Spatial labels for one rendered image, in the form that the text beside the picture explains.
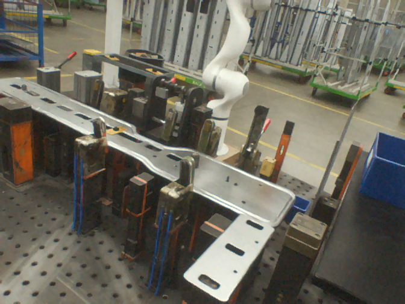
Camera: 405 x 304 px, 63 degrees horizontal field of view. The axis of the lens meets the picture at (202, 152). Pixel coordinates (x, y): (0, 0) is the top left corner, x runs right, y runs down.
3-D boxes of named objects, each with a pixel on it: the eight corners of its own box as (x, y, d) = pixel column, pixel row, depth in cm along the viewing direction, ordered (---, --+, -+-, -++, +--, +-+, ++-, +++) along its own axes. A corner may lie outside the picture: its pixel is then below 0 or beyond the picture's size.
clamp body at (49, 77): (34, 137, 169) (31, 67, 153) (53, 133, 178) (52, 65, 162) (46, 144, 165) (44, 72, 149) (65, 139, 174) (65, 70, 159)
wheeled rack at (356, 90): (353, 110, 645) (391, 14, 570) (305, 95, 693) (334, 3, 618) (373, 98, 791) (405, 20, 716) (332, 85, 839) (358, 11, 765)
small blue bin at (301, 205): (275, 217, 143) (280, 200, 139) (282, 207, 151) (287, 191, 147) (299, 228, 139) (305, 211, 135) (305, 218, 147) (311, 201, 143)
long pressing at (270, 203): (-30, 84, 140) (-30, 80, 140) (21, 78, 159) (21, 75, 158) (275, 232, 86) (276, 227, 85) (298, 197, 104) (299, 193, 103)
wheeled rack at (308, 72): (234, 64, 871) (250, -10, 796) (251, 62, 949) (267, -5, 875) (302, 85, 784) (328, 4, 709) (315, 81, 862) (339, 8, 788)
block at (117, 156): (96, 201, 131) (100, 134, 119) (120, 188, 142) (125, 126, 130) (106, 206, 129) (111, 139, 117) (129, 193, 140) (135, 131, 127)
